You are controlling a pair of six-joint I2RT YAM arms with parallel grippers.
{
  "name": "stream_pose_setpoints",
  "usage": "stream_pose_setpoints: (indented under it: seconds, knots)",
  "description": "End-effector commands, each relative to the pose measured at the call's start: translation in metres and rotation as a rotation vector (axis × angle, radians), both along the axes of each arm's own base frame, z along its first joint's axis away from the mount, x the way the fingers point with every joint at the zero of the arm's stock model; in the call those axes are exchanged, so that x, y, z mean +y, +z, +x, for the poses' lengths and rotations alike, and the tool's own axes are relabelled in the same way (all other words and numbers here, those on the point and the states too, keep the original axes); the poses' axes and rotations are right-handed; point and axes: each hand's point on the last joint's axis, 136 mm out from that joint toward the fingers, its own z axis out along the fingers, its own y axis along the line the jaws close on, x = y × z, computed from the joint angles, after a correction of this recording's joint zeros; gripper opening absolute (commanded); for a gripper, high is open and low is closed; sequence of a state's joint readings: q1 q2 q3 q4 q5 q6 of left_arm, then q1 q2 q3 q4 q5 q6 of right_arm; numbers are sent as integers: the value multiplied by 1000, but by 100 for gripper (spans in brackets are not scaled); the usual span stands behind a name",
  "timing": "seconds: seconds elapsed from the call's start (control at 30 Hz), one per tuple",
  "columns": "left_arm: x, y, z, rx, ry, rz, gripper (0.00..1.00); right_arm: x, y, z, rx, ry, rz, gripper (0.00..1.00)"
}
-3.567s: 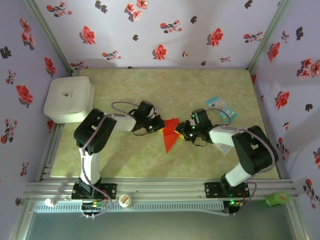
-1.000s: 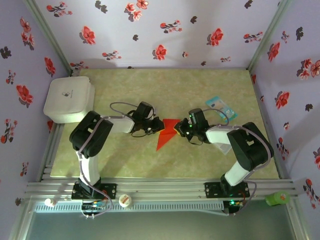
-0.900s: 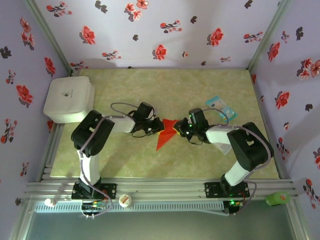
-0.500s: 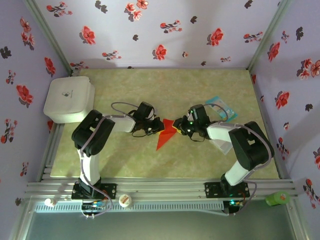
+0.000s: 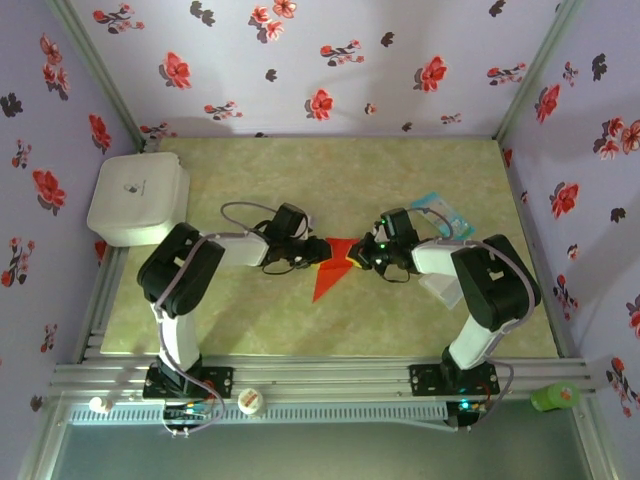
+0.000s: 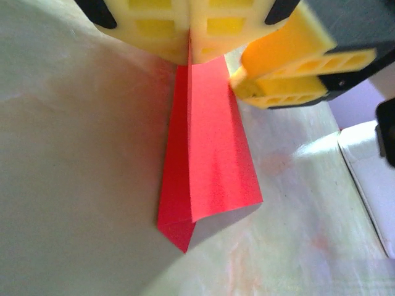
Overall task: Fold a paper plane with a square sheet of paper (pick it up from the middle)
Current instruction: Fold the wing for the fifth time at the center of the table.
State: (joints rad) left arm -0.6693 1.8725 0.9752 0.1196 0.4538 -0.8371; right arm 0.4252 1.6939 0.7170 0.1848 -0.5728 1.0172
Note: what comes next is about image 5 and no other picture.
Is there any red paper sheet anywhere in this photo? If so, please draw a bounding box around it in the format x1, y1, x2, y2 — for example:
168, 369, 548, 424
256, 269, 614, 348
312, 238, 362, 304

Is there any blue snack packet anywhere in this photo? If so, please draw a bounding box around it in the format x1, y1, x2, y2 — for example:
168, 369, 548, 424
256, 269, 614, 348
410, 191, 476, 239

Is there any white plastic lidded box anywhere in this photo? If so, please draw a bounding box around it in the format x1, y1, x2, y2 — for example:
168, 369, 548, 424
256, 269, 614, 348
86, 151, 191, 248

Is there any green bottle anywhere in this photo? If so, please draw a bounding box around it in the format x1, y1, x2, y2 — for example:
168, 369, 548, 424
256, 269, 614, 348
529, 382, 584, 414

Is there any aluminium frame rail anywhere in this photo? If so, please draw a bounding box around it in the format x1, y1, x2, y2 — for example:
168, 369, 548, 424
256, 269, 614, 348
49, 355, 599, 401

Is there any aluminium side rail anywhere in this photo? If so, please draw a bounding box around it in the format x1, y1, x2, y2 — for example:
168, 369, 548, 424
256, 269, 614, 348
499, 139, 586, 359
74, 244, 129, 364

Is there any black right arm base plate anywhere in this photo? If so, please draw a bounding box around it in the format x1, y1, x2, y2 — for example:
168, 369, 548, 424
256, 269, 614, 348
408, 363, 501, 397

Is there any lilac right arm cable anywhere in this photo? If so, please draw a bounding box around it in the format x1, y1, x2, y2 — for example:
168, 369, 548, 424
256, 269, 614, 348
407, 206, 537, 432

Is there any lilac arm cable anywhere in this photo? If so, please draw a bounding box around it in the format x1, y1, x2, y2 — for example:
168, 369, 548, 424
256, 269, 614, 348
152, 200, 281, 440
407, 206, 537, 432

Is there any white slotted cable duct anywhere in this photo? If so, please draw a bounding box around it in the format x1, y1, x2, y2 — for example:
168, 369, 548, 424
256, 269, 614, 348
67, 402, 449, 426

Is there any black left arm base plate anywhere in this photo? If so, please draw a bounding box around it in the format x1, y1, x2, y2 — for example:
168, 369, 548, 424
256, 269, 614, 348
143, 366, 235, 400

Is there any lilac left arm cable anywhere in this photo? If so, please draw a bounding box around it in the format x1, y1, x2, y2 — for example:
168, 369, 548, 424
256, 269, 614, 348
152, 200, 281, 440

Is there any aluminium corner post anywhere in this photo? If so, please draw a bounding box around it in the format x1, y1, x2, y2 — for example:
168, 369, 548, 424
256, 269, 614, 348
47, 0, 151, 151
494, 0, 584, 141

